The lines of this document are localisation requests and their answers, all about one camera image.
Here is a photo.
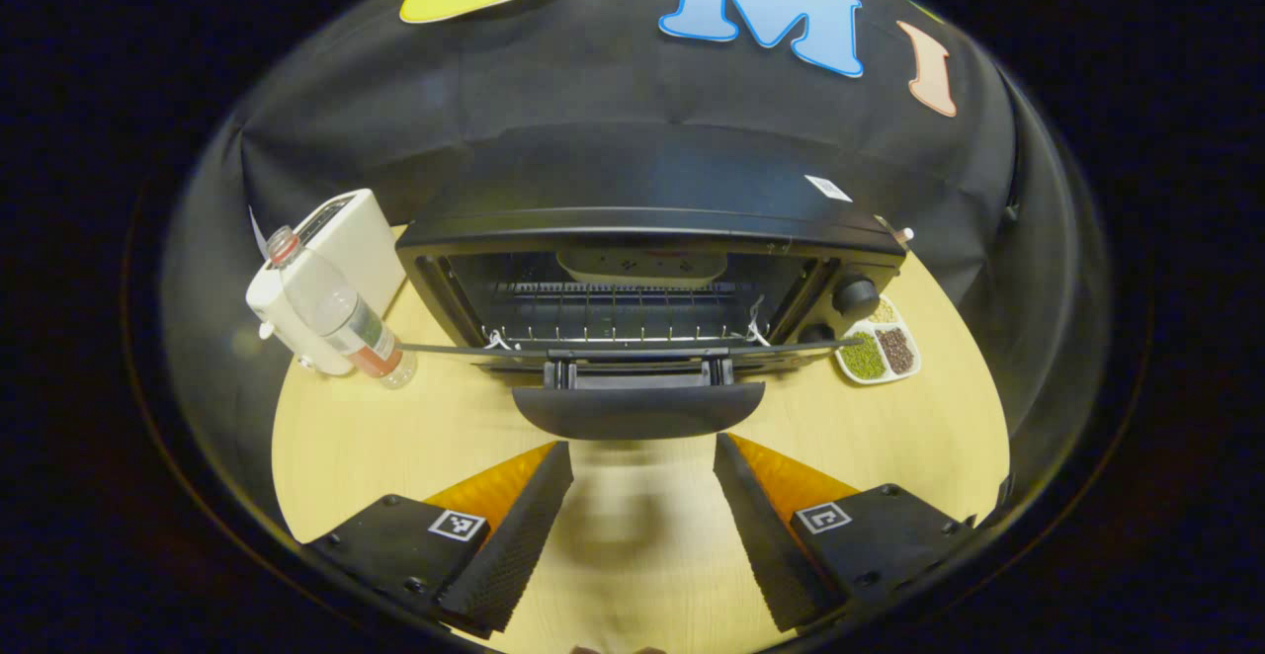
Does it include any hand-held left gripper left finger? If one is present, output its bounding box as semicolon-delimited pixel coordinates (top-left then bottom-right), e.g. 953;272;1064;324
306;441;575;635

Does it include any black backdrop cloth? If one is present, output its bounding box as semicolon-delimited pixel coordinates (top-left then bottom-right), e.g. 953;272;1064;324
163;0;1113;536

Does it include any white toaster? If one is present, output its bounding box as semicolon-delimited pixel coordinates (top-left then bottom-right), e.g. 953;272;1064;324
245;190;408;376

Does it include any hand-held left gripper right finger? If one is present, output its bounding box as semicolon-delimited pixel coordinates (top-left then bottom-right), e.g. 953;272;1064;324
713;433;976;635

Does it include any oven wire rack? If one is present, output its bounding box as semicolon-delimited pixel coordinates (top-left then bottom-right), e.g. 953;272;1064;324
484;284;764;344

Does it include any clear plastic water bottle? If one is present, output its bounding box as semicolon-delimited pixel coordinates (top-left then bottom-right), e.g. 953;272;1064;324
265;226;418;390

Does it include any black electric oven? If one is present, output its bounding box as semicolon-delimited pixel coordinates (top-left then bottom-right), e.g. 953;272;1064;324
395;121;908;443

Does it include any pile of dark red beans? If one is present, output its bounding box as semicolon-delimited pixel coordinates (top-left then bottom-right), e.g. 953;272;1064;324
875;326;915;375

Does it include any white divided dish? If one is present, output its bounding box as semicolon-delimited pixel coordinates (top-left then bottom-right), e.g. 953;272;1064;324
835;295;922;385

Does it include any pile of green mung beans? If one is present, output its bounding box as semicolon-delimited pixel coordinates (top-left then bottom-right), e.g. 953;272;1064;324
840;331;887;381

